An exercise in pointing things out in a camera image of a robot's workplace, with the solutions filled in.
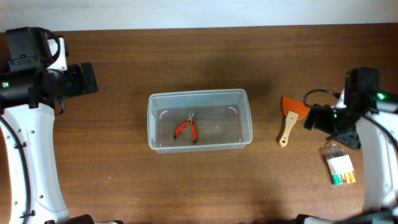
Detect clear plastic container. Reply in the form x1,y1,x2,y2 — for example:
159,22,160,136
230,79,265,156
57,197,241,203
147,89,253,154

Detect red handled pliers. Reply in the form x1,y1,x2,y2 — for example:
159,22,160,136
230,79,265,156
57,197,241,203
173,112,198,145

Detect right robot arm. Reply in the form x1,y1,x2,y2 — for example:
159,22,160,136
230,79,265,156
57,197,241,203
304,67,397,223

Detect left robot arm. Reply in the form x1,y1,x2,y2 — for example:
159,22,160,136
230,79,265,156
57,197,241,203
1,27,98,223

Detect screwdriver set clear case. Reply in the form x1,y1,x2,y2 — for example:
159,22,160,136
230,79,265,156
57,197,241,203
324,144,356,185

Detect orange scraper wooden handle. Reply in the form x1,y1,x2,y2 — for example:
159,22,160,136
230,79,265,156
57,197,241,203
279,96,310,147

